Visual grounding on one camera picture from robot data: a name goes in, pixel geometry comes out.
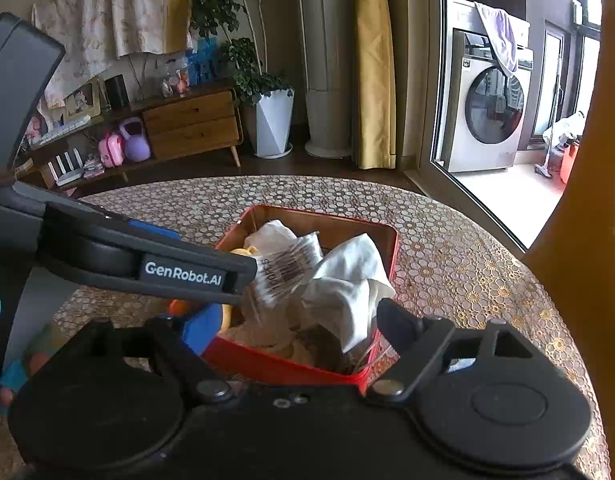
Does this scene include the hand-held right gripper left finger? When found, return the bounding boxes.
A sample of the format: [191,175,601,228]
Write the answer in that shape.
[85,302,236,402]

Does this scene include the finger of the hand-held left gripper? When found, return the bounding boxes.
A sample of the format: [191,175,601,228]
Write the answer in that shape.
[102,212,209,254]
[136,246,261,307]

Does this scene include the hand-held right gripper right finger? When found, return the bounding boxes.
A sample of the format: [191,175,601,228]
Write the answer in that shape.
[365,297,535,403]

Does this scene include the clear plastic wrapper with barcode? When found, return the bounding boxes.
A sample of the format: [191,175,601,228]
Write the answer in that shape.
[240,220,324,311]

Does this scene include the white cloth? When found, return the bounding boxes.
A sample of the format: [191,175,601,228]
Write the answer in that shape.
[302,234,396,354]

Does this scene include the red tin box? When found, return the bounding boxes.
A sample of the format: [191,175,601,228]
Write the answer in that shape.
[170,204,401,395]

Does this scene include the yellow soft toy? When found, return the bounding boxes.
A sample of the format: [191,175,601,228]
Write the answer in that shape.
[218,246,261,334]

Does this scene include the white router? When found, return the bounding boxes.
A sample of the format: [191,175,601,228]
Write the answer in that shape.
[46,147,85,187]

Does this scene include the purple kettlebell toy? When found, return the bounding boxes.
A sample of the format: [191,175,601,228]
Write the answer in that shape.
[118,117,152,163]

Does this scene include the pink toy case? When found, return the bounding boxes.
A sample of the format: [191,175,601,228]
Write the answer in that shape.
[98,132,125,168]

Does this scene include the white keyboard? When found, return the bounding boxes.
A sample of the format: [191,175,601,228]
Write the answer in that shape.
[38,115,92,147]

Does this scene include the wooden drawer cabinet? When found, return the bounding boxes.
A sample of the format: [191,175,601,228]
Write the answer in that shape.
[12,85,243,199]

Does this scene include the black speaker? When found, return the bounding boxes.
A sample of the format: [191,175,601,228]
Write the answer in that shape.
[105,74,131,109]

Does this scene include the small toy figures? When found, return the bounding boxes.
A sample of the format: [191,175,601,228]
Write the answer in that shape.
[158,67,191,99]

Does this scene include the white faceted planter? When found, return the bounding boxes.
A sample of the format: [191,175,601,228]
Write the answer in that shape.
[255,87,295,159]

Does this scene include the blue toy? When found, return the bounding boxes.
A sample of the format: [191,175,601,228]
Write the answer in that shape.
[185,37,223,86]

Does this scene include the silver washing machine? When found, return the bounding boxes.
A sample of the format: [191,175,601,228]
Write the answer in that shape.
[445,29,534,174]

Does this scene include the green potted plant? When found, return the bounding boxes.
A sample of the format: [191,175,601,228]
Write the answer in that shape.
[190,0,293,107]

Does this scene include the stick vacuum cleaner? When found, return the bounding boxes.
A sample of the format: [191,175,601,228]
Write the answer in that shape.
[534,55,563,179]

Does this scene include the tan leather chair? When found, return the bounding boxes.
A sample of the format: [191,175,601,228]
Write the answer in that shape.
[525,0,615,480]

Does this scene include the white floral curtain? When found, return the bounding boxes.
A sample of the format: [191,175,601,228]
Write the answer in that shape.
[32,0,171,109]

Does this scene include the grey tower air conditioner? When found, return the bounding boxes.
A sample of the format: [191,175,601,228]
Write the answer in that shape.
[295,0,359,159]

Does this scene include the yellow curtain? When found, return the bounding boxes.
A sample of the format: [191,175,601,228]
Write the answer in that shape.
[165,0,196,54]
[350,0,397,171]

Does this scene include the red bucket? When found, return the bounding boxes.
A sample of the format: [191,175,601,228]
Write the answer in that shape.
[560,141,581,185]

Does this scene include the white plastic bag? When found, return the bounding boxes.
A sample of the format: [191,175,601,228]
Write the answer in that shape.
[542,110,586,149]

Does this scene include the purple towel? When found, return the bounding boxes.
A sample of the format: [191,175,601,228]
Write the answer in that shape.
[475,2,518,79]

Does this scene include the black framed balcony window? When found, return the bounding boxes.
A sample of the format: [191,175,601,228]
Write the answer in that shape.
[570,0,603,127]

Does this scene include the photo frame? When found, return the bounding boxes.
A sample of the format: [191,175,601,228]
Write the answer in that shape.
[62,79,102,122]

